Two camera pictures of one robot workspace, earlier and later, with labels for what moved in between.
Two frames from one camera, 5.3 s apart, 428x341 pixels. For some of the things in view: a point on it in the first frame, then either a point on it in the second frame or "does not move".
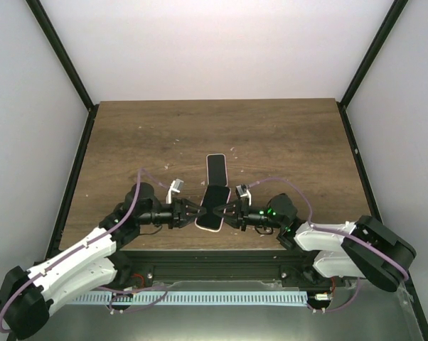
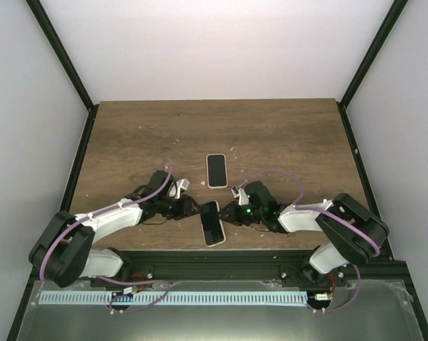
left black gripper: (180, 213) to (186, 208)
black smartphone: (216, 196) to (212, 230)
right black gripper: (242, 212) does not move
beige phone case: (216, 170) does not move
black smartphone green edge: (217, 170) does not move
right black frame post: (393, 14) does not move
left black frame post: (62, 53) does not move
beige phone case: (201, 203) to (212, 226)
